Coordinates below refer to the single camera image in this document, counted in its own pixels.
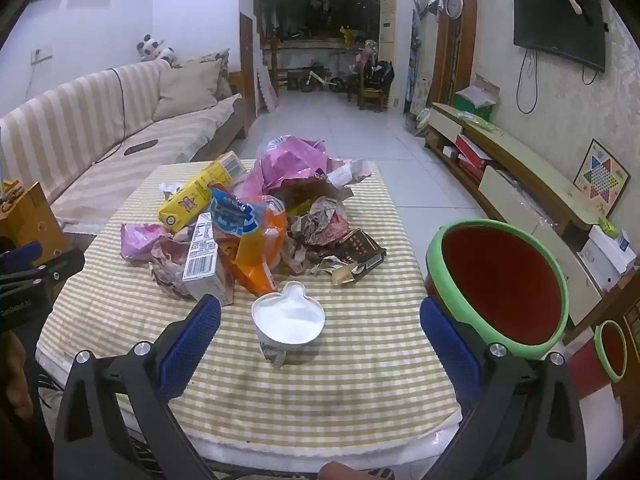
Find brown paper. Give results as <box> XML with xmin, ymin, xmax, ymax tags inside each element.
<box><xmin>290</xmin><ymin>195</ymin><xmax>351</xmax><ymax>247</ymax></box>

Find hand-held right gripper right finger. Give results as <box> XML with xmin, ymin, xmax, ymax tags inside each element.
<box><xmin>419</xmin><ymin>297</ymin><xmax>589</xmax><ymax>480</ymax></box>

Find red flat box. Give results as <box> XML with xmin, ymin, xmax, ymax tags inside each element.
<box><xmin>455</xmin><ymin>134</ymin><xmax>496</xmax><ymax>168</ymax></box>

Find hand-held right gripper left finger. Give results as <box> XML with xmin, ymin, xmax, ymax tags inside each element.
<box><xmin>52</xmin><ymin>294</ymin><xmax>223</xmax><ymax>480</ymax></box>

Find dark phone on sofa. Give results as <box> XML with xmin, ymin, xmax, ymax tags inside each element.
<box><xmin>123</xmin><ymin>138</ymin><xmax>160</xmax><ymax>156</ymax></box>

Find dark brown wrapper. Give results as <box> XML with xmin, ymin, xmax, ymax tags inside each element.
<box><xmin>310</xmin><ymin>227</ymin><xmax>388</xmax><ymax>287</ymax></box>

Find wooden chair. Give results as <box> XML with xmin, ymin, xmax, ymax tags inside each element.
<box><xmin>357</xmin><ymin>57</ymin><xmax>388</xmax><ymax>111</ymax></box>

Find pink plastic bag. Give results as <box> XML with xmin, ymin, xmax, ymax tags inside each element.
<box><xmin>245</xmin><ymin>135</ymin><xmax>333</xmax><ymax>206</ymax></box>

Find standing air conditioner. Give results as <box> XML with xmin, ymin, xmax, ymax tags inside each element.
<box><xmin>378</xmin><ymin>0</ymin><xmax>416</xmax><ymax>111</ymax></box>

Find person's left forearm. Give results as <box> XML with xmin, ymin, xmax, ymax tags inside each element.
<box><xmin>0</xmin><ymin>330</ymin><xmax>34</xmax><ymax>431</ymax></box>

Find striped beige sofa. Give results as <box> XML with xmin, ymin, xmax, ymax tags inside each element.
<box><xmin>0</xmin><ymin>50</ymin><xmax>256</xmax><ymax>236</ymax></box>

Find white yogurt cup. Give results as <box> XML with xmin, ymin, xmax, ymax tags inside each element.
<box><xmin>251</xmin><ymin>281</ymin><xmax>326</xmax><ymax>368</ymax></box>

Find large yellow carton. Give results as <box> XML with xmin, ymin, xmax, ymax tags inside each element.
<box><xmin>157</xmin><ymin>151</ymin><xmax>247</xmax><ymax>233</ymax></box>

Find pink foam mats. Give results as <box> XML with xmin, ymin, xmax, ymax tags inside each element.
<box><xmin>255</xmin><ymin>65</ymin><xmax>281</xmax><ymax>113</ymax></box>

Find large red green-rimmed bin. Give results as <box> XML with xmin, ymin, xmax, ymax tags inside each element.
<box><xmin>425</xmin><ymin>219</ymin><xmax>570</xmax><ymax>360</ymax></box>

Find white pink torn packaging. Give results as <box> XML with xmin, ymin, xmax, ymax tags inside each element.
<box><xmin>325</xmin><ymin>157</ymin><xmax>373</xmax><ymax>189</ymax></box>

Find small red green-rimmed bin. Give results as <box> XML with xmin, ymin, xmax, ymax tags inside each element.
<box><xmin>567</xmin><ymin>320</ymin><xmax>629</xmax><ymax>396</ymax></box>

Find black wall television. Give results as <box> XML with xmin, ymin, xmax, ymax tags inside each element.
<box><xmin>512</xmin><ymin>0</ymin><xmax>608</xmax><ymax>73</ymax></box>

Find star checkers board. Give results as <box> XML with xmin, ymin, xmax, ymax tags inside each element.
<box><xmin>573</xmin><ymin>138</ymin><xmax>630</xmax><ymax>216</ymax></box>

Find panda plush toy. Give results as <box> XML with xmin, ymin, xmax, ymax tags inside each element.
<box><xmin>136</xmin><ymin>35</ymin><xmax>177</xmax><ymax>64</ymax></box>

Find white balance bike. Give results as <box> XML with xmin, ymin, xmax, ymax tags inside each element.
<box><xmin>300</xmin><ymin>60</ymin><xmax>346</xmax><ymax>93</ymax></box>

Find small pink wrapper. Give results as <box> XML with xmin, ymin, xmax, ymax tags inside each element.
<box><xmin>120</xmin><ymin>221</ymin><xmax>173</xmax><ymax>261</ymax></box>

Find orange cardboard box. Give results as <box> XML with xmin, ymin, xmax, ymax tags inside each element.
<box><xmin>0</xmin><ymin>181</ymin><xmax>71</xmax><ymax>261</ymax></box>

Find green and white box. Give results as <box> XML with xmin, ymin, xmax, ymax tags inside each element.
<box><xmin>454</xmin><ymin>74</ymin><xmax>501</xmax><ymax>122</ymax></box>

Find green plastic sleeve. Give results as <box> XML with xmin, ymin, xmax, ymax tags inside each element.
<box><xmin>457</xmin><ymin>110</ymin><xmax>503</xmax><ymax>134</ymax></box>

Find plain beige pillow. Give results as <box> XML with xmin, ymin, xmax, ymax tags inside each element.
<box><xmin>152</xmin><ymin>58</ymin><xmax>223</xmax><ymax>122</ymax></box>

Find white carton with barcode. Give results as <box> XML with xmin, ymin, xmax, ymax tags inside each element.
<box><xmin>181</xmin><ymin>212</ymin><xmax>236</xmax><ymax>306</ymax></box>

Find patterned beige pillow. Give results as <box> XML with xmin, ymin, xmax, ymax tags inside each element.
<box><xmin>175</xmin><ymin>49</ymin><xmax>233</xmax><ymax>101</ymax></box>

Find black cable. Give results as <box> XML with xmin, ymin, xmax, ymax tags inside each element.
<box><xmin>95</xmin><ymin>67</ymin><xmax>127</xmax><ymax>163</ymax></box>

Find beige wooden television stand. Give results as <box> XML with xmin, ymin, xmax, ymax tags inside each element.
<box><xmin>431</xmin><ymin>102</ymin><xmax>640</xmax><ymax>346</ymax></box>

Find white cardboard box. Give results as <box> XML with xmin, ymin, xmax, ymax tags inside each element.
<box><xmin>580</xmin><ymin>225</ymin><xmax>638</xmax><ymax>288</ymax></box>

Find orange snack bag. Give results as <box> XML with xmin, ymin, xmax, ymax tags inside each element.
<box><xmin>210</xmin><ymin>187</ymin><xmax>291</xmax><ymax>296</ymax></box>

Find long television cable loop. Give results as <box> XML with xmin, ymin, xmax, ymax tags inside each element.
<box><xmin>516</xmin><ymin>50</ymin><xmax>539</xmax><ymax>114</ymax></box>

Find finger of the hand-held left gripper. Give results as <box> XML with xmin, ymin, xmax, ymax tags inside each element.
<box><xmin>0</xmin><ymin>241</ymin><xmax>44</xmax><ymax>274</ymax></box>
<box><xmin>0</xmin><ymin>249</ymin><xmax>86</xmax><ymax>292</ymax></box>

